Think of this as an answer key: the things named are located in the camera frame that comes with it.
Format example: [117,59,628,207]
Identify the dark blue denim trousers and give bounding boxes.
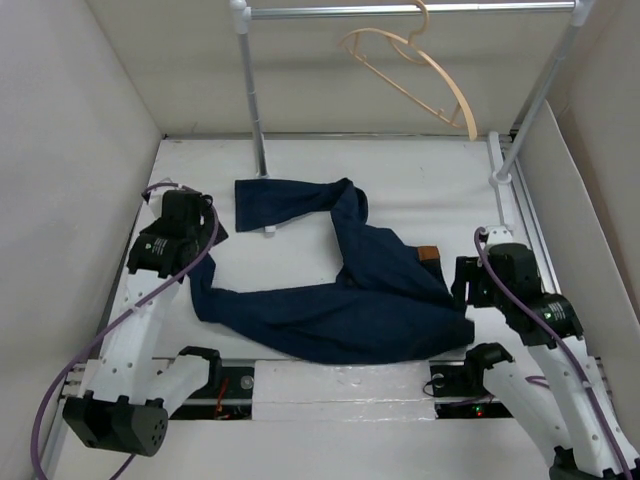
[189,178,475,365]

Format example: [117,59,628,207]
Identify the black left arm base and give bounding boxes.
[170,364,255,421]

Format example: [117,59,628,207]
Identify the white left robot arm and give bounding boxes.
[63,189,226,457]

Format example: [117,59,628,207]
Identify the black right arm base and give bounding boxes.
[423,362,512,420]

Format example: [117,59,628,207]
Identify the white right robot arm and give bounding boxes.
[452,233,639,479]

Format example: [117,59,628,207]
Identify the beige plastic clothes hanger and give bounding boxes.
[338,1,478,141]

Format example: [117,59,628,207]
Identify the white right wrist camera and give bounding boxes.
[481,225,514,248]

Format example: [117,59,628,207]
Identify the metal clothes rack frame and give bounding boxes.
[229,1,595,193]

